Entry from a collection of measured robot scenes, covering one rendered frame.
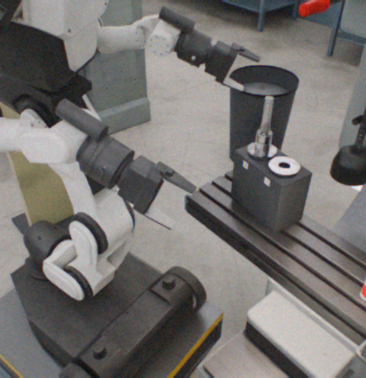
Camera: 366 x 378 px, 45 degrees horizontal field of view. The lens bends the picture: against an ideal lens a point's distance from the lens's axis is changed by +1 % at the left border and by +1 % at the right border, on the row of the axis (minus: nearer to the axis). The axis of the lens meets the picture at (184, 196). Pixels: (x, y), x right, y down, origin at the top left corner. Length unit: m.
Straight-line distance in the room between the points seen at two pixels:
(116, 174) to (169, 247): 1.85
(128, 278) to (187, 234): 1.02
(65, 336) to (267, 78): 2.37
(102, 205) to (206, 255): 1.43
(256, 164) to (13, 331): 1.17
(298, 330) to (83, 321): 0.77
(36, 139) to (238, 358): 0.83
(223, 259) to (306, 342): 1.37
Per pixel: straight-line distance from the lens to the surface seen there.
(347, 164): 0.85
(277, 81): 3.33
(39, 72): 1.05
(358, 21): 0.88
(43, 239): 1.72
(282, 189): 1.27
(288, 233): 1.39
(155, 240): 2.69
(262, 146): 1.34
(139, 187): 0.81
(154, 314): 1.62
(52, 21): 0.96
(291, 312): 1.33
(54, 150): 0.83
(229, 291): 2.44
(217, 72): 1.27
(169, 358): 1.75
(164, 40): 1.22
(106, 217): 1.26
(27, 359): 1.84
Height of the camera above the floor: 1.91
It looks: 40 degrees down
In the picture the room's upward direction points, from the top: straight up
